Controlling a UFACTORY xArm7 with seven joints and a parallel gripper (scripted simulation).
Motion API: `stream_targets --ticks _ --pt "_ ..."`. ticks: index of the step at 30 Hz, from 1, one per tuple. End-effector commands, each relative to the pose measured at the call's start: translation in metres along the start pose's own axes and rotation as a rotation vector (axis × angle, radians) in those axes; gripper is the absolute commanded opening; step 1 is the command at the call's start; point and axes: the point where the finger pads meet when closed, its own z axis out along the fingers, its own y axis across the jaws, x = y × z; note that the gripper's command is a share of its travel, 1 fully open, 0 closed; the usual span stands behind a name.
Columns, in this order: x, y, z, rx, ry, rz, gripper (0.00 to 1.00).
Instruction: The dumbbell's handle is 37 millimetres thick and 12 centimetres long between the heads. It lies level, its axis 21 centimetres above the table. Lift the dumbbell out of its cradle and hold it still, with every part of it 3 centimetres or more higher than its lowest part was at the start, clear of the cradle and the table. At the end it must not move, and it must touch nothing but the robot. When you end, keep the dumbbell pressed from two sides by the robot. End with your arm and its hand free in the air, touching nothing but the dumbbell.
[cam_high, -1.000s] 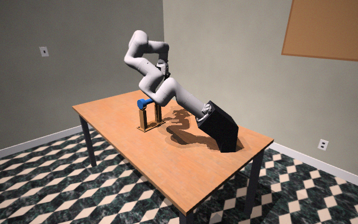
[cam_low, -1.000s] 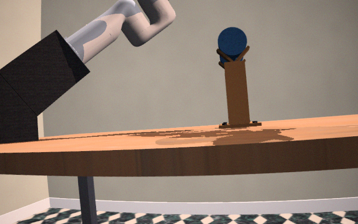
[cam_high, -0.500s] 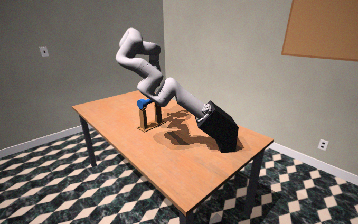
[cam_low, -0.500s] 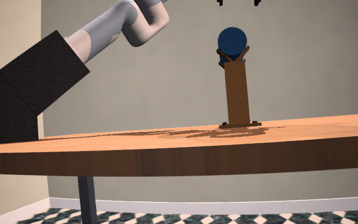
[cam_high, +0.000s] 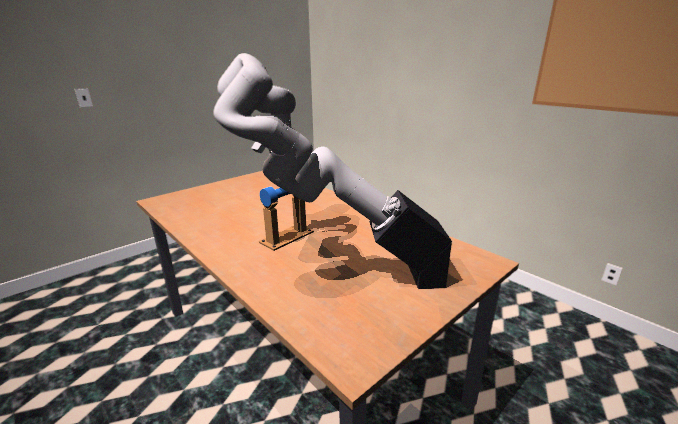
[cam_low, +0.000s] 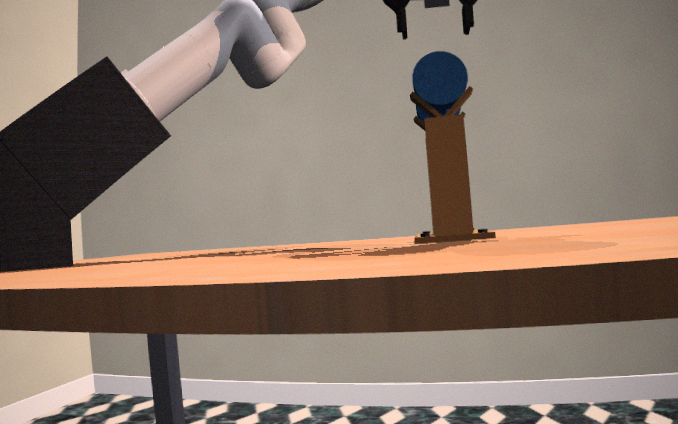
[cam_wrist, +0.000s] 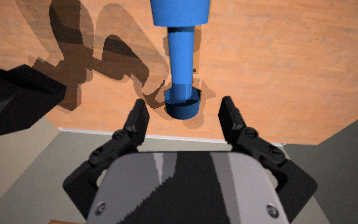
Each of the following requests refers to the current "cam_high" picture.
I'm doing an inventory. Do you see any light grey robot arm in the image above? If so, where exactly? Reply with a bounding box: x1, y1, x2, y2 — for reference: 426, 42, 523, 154
214, 54, 400, 231

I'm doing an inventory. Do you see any brown wooden cradle stand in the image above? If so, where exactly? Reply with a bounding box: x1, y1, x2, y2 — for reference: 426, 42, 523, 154
259, 195, 314, 251

